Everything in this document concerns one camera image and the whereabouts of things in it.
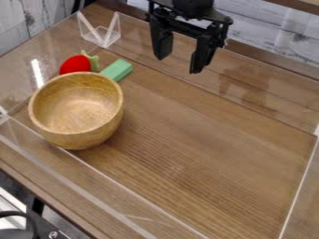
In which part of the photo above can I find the black metal table bracket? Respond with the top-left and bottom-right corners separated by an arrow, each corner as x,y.
27,198 -> 70,239

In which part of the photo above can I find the clear acrylic corner bracket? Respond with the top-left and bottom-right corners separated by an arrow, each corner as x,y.
76,12 -> 122,49

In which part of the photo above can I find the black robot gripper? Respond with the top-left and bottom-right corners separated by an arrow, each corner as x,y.
147,0 -> 234,74

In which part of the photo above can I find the green rectangular block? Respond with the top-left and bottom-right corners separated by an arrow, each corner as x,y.
100,59 -> 134,82

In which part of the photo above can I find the black cable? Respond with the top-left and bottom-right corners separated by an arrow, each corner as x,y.
0,210 -> 40,239

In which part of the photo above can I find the wooden bowl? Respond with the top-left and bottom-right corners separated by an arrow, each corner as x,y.
28,72 -> 123,150

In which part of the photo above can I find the red plush strawberry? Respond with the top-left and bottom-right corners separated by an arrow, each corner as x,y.
60,50 -> 100,75

